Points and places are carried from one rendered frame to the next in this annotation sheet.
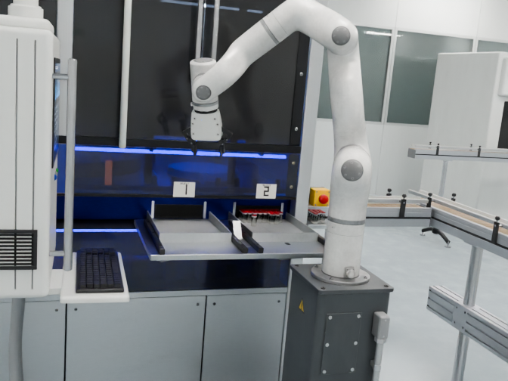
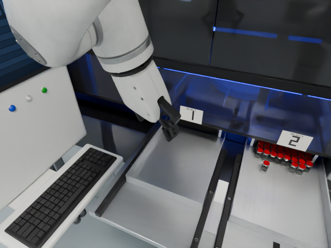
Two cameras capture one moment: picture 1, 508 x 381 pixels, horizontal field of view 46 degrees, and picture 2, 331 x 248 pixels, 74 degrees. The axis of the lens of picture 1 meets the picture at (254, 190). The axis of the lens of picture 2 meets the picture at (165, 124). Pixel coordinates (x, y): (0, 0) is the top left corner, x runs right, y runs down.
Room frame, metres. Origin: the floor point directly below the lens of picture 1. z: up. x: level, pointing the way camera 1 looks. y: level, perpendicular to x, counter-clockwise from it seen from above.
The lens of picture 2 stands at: (1.76, -0.08, 1.49)
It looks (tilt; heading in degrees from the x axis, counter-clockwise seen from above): 39 degrees down; 42
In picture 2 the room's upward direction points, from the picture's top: straight up
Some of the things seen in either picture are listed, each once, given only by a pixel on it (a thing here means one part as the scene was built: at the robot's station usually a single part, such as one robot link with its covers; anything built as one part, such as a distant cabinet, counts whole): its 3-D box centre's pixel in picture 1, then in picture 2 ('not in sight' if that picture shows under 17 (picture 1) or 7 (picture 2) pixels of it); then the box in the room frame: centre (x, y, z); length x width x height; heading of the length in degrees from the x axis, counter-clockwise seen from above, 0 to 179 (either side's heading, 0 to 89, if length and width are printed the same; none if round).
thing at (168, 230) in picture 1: (187, 225); (181, 154); (2.21, 0.24, 0.90); 0.34 x 0.26 x 0.04; 18
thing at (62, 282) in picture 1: (81, 275); (59, 187); (1.86, 0.54, 0.79); 0.45 x 0.28 x 0.03; 17
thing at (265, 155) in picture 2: (262, 217); (281, 160); (2.42, -0.04, 0.91); 0.18 x 0.02 x 0.05; 108
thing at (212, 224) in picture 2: (241, 233); (217, 205); (2.12, 0.03, 0.91); 0.14 x 0.03 x 0.06; 19
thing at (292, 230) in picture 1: (271, 225); (280, 186); (2.32, -0.08, 0.90); 0.34 x 0.26 x 0.04; 18
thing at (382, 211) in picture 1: (361, 206); not in sight; (2.73, -0.51, 0.92); 0.69 x 0.16 x 0.16; 108
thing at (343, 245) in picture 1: (342, 248); not in sight; (1.87, -0.30, 0.95); 0.19 x 0.19 x 0.18
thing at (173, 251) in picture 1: (233, 236); (221, 190); (2.20, 0.06, 0.87); 0.70 x 0.48 x 0.02; 108
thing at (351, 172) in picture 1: (350, 185); not in sight; (1.84, -0.30, 1.16); 0.19 x 0.12 x 0.24; 171
